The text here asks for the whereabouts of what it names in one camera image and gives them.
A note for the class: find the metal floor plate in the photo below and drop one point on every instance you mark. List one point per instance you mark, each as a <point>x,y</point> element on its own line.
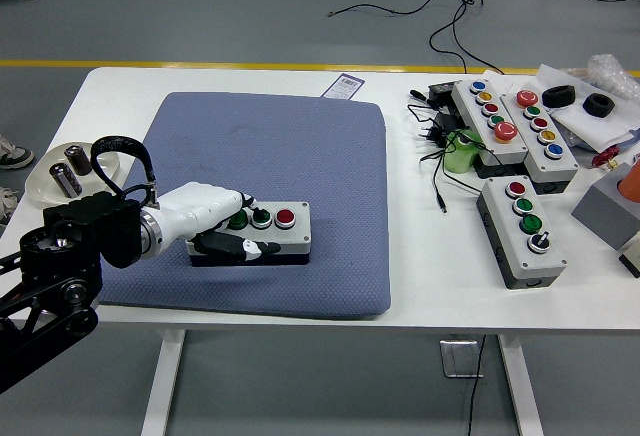
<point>452,358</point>

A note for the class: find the orange cylinder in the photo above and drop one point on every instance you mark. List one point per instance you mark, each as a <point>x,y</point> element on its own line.
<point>631,183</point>

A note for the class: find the grey five-button box, blue end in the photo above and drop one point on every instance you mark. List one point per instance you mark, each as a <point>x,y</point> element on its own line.
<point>470,106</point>

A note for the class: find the grey block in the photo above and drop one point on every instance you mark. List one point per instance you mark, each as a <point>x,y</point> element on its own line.
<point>600,216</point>

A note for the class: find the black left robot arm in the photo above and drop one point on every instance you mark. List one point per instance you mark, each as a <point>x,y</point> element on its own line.
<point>75,236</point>

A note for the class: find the blue-grey padded mat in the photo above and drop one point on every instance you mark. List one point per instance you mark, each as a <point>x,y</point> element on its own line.
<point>300,156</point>

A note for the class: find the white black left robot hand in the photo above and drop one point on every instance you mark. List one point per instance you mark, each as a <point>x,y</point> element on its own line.
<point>200,201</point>

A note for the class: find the white shallow dish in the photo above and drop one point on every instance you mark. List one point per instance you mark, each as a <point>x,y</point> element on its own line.
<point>40,188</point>

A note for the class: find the grey five-button box, mushroom end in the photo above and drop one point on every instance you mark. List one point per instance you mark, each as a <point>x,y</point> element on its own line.
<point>531,150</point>

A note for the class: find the white black small box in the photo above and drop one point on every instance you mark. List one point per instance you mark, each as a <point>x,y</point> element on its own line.
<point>632,258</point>

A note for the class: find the white paper sheets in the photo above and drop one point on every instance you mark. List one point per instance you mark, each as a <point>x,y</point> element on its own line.
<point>580,123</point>

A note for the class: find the purple white label card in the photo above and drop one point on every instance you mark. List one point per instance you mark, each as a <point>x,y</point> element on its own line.
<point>342,86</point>

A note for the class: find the small red part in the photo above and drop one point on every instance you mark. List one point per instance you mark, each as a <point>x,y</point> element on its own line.
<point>605,157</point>

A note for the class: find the person's shoe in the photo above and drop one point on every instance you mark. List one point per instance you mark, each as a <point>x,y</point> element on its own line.
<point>7,203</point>
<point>15,156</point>

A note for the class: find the grey four-button control box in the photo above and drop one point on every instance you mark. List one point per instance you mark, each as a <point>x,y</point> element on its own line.
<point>295,241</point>
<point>505,236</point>

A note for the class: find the dark cylindrical battery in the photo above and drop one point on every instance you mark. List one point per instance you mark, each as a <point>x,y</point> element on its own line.
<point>66,181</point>
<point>78,161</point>

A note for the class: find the black power brick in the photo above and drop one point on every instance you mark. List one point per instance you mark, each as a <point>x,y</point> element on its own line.
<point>442,92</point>

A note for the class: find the black marker pen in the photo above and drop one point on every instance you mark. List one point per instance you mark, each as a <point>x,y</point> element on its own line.
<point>418,94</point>

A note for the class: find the clear plastic bag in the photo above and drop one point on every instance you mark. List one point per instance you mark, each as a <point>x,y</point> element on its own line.
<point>610,73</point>

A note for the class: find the white table leg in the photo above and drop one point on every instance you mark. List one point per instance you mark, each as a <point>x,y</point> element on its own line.
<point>162,386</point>
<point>522,391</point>

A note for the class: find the black plug adapter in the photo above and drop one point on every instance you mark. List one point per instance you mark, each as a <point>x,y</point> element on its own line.
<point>440,128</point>

